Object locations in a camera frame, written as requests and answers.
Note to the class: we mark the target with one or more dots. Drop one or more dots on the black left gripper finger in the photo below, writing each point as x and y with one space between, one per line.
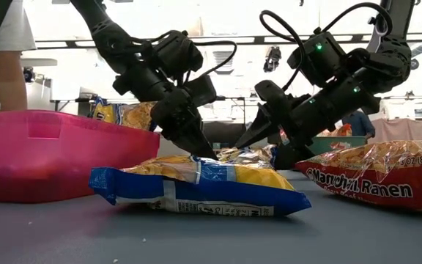
192 141

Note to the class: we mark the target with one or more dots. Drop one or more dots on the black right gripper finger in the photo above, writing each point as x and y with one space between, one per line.
293 155
260 128

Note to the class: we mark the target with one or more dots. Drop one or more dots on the orange Maruchan ramen pack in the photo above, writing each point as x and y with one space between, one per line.
339 130

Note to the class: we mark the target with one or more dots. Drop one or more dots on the blue Maruchan ramen pack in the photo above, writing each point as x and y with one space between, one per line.
247 154
196 190
130 115

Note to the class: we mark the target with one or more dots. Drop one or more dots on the red Maruchan ramen pack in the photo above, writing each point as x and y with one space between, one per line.
372 172

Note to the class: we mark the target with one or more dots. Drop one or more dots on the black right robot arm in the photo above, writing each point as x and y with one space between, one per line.
390 55

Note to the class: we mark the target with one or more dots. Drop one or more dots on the person's forearm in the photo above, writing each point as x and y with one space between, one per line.
4 80

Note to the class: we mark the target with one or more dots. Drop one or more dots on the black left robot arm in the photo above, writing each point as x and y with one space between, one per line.
112 33

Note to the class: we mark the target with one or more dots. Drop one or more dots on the teal plastic bin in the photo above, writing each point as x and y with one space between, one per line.
328 145

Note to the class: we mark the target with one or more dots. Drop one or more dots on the person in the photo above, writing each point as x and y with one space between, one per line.
17 29
359 124

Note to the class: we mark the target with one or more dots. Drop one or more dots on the pink cloth curtain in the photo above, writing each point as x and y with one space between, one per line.
398 129

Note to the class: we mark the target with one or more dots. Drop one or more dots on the black overhead rig bar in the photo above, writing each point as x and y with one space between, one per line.
255 39

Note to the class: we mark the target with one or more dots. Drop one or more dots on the pink plastic bin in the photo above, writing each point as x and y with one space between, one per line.
50 165

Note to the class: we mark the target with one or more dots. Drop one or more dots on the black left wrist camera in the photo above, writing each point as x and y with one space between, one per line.
178 55

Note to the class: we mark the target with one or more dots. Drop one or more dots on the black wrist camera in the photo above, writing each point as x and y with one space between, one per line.
317 58
178 55

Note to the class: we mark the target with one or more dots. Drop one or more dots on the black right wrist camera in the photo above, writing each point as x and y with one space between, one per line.
317 58

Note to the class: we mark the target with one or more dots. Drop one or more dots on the black ceiling camera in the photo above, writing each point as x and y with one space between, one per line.
272 58
28 74
413 64

